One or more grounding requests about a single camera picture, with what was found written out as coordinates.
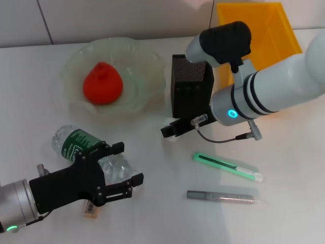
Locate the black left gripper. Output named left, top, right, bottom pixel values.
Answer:
left=29, top=141, right=145, bottom=214

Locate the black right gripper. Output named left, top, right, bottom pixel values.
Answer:
left=160, top=116, right=218, bottom=139

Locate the clear green-label water bottle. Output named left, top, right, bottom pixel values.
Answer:
left=52, top=124, right=143, bottom=193

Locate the green utility knife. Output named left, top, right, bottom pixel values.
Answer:
left=192, top=151, right=265, bottom=182

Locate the tan eraser with barcode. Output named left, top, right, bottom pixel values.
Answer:
left=81, top=199, right=100, bottom=219

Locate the red-orange fruit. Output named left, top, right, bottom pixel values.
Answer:
left=83, top=62, right=124, bottom=106

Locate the black mesh pen holder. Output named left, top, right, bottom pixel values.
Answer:
left=170, top=53, right=215, bottom=119

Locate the grey marker pen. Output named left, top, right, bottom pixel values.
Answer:
left=186, top=190, right=267, bottom=205

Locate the pale green glass fruit plate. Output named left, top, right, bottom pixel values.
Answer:
left=59, top=37, right=167, bottom=123

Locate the yellow plastic bin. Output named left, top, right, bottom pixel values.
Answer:
left=216, top=2, right=303, bottom=86

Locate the right arm cable with plug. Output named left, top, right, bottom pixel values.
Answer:
left=190, top=113, right=264, bottom=143

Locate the arm cable with plug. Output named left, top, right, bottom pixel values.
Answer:
left=14, top=164, right=51, bottom=227
left=190, top=113, right=264, bottom=143

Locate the left arm cable with plug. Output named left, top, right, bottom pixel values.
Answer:
left=14, top=164, right=51, bottom=227

